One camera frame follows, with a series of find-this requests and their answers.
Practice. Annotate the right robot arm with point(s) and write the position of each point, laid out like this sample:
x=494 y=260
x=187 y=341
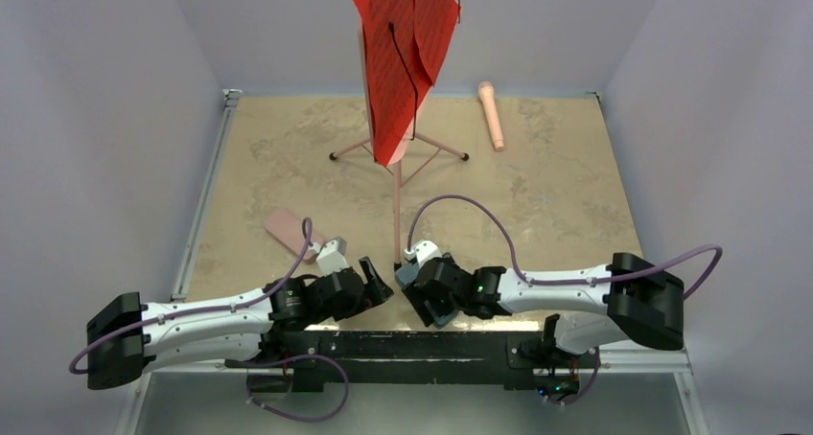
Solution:
x=626 y=299

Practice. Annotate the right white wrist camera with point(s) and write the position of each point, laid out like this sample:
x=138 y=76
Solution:
x=421 y=252

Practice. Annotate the pink toy microphone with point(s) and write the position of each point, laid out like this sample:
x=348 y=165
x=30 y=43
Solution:
x=486 y=93

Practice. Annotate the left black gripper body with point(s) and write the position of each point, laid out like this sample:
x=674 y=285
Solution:
x=362 y=301

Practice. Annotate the blue glasses case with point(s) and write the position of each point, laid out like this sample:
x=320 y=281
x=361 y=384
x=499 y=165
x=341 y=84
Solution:
x=432 y=311

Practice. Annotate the aluminium frame rail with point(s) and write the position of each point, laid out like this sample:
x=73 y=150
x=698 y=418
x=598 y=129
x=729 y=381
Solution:
x=138 y=389

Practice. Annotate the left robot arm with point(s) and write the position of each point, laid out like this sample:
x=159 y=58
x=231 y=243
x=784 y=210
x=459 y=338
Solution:
x=128 y=338

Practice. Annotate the pink music stand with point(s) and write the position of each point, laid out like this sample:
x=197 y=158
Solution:
x=399 y=181

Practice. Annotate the pink glasses case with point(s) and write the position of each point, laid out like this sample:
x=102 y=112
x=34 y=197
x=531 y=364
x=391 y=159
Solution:
x=285 y=227

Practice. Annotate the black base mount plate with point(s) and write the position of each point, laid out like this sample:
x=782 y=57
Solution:
x=512 y=360

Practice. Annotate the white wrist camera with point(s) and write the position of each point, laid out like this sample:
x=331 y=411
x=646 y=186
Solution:
x=330 y=256
x=421 y=252

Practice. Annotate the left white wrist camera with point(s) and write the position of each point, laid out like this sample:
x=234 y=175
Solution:
x=330 y=256

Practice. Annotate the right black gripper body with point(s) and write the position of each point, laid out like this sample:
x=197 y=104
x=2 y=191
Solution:
x=418 y=295

